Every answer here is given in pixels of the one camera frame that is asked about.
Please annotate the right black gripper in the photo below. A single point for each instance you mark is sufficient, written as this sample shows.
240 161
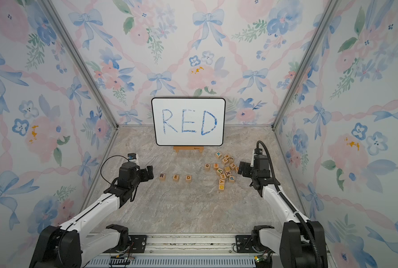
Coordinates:
246 173

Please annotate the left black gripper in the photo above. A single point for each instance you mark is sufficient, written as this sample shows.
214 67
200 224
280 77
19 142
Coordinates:
145 176

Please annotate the wooden block letter R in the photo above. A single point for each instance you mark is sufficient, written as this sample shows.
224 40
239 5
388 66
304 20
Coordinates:
162 177

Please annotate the wooden block letter E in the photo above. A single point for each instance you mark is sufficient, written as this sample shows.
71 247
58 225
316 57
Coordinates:
176 177

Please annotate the wooden block letter D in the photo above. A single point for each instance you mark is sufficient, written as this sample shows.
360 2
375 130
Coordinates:
188 178

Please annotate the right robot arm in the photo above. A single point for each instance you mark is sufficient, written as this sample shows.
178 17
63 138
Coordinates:
301 243

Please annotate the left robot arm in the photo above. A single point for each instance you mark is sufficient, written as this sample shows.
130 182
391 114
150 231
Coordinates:
69 245

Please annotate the wooden block letter Y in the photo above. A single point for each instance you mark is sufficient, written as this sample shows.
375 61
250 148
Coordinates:
221 186

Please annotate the small wooden easel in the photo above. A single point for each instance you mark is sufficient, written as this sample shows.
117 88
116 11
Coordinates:
177 149

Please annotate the white dry-erase board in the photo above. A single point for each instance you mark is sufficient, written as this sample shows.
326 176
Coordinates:
189 121

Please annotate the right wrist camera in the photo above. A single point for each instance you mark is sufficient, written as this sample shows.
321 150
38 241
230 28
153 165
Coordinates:
261 168

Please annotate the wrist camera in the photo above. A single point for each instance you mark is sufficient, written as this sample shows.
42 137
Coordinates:
129 171
261 168

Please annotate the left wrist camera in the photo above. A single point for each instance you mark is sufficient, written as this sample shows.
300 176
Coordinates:
129 171

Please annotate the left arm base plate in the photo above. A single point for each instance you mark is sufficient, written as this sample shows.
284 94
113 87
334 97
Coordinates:
136 244

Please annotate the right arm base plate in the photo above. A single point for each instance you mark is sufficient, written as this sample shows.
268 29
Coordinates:
245 243

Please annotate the aluminium mounting rail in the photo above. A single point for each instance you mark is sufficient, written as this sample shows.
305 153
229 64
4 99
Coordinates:
191 244

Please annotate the left aluminium corner post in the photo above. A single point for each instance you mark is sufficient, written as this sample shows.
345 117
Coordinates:
52 14

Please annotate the aluminium corner post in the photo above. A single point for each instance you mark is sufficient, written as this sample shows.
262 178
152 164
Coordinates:
52 14
326 18

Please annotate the right aluminium corner post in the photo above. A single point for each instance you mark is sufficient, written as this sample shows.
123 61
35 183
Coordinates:
326 18

